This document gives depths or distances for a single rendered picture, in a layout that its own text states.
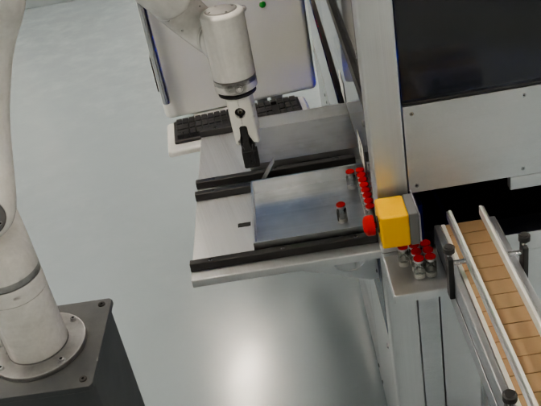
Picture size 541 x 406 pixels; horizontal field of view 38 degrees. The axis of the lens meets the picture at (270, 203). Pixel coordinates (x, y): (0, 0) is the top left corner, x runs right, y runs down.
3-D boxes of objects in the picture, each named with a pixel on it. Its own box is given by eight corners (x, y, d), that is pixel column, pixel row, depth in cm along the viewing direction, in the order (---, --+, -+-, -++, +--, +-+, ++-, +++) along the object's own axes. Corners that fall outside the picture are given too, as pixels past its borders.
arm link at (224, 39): (204, 74, 153) (223, 88, 145) (189, 9, 146) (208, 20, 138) (241, 60, 155) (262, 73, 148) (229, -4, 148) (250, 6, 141)
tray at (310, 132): (370, 109, 215) (369, 98, 213) (386, 154, 193) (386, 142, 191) (249, 130, 216) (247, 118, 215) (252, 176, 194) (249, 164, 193)
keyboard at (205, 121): (298, 99, 246) (296, 92, 245) (305, 118, 234) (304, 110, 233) (174, 125, 245) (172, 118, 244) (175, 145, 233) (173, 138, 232)
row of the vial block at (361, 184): (365, 183, 183) (363, 166, 180) (377, 225, 168) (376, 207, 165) (356, 184, 183) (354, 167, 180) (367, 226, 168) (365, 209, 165)
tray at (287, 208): (392, 170, 186) (391, 157, 184) (414, 230, 164) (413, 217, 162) (253, 192, 188) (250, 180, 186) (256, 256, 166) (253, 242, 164)
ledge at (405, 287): (451, 253, 159) (450, 246, 158) (467, 292, 148) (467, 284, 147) (383, 263, 159) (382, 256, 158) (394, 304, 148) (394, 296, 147)
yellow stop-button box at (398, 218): (413, 223, 153) (410, 192, 149) (420, 244, 147) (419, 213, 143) (375, 229, 153) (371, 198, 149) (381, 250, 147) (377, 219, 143)
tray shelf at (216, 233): (369, 108, 220) (368, 102, 219) (419, 251, 161) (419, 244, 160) (202, 136, 222) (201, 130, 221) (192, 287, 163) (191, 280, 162)
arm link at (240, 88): (256, 80, 146) (258, 95, 148) (254, 63, 153) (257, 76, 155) (212, 88, 146) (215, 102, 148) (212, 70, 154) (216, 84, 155)
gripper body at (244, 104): (255, 92, 147) (266, 143, 153) (254, 71, 155) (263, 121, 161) (216, 98, 147) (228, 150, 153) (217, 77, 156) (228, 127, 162)
